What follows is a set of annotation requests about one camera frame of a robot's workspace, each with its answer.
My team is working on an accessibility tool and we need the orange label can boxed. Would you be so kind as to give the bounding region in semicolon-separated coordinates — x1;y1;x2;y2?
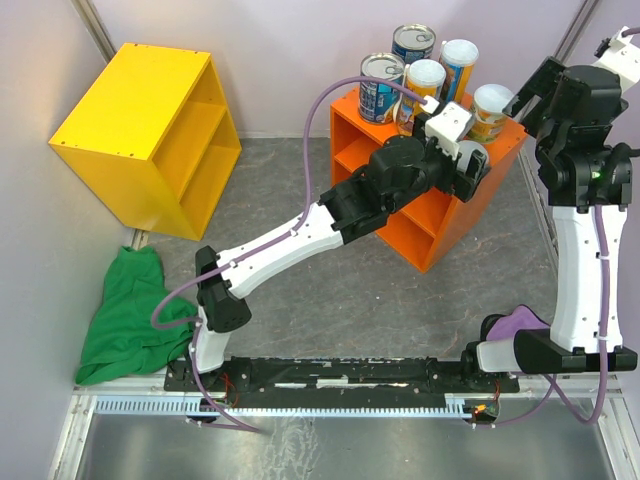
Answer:
467;84;514;144

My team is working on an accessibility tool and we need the tall orange blue can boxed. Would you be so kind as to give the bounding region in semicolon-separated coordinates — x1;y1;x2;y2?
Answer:
439;39;479;103

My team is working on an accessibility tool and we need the blue cable duct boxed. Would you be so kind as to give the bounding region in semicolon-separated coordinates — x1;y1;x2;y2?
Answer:
93;394;474;417

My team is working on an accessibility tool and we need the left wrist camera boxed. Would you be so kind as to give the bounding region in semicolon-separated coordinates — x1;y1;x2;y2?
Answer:
421;95;474;160

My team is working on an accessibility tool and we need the orange shelf cabinet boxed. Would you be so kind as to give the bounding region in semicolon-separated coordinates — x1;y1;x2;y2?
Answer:
330;88;526;272

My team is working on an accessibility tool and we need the tall blue red can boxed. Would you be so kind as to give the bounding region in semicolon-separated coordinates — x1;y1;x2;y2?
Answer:
395;59;446;136

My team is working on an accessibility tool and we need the green cloth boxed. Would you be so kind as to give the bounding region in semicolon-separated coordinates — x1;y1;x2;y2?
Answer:
74;246;192;386

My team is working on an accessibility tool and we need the dark blue can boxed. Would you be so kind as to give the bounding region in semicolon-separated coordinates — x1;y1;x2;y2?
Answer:
359;53;405;125

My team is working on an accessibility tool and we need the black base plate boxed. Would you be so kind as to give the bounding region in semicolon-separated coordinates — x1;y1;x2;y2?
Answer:
163;355;519;406

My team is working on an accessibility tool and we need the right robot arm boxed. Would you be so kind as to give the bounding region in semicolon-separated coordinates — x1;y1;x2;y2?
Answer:
458;53;639;391

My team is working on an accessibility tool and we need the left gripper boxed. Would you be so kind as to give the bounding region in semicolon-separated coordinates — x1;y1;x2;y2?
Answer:
386;114;492;216

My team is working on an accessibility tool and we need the yellow shelf cabinet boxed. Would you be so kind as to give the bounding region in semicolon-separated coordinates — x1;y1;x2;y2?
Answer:
49;43;242;241

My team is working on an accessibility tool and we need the purple cloth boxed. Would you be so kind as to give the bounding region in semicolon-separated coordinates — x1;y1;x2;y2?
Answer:
486;305;550;341

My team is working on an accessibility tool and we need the green label can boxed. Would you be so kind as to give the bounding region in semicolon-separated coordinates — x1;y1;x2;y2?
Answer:
457;139;488;173

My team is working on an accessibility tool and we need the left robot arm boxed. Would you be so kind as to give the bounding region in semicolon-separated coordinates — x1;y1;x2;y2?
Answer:
186;136;490;390

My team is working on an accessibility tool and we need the blue can pull tab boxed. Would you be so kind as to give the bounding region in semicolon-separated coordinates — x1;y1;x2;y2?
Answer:
391;24;436;64

